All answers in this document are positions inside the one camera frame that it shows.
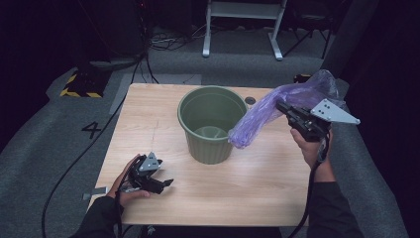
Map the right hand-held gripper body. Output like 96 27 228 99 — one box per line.
285 98 362 144

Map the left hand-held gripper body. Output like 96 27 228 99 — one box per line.
127 152 165 193

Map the purple plastic trash bag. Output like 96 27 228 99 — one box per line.
227 68 348 150

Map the green plastic trash bin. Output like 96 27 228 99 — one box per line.
176 84 250 166

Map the person's left hand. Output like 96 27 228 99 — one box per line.
107 154 152 209

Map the person's right hand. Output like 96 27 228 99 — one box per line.
290 127 337 183

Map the black yellow striped stand base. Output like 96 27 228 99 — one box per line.
293 73 313 84
59 67 112 99

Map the black tripod stand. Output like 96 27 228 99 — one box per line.
282 13 333 60

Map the grey pillar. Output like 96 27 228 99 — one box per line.
318 0 380 80

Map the white metal stand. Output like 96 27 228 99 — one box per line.
202 0 288 61

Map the grey table edge bracket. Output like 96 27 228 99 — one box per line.
82 186 109 201

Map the thick black floor cable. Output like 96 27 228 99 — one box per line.
41 54 148 238

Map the right hand-held gripper cable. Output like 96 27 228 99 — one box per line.
286 132 331 238

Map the thin black floor cable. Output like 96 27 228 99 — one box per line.
138 54 160 84

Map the bundle of floor cables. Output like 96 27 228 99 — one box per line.
148 23 212 53

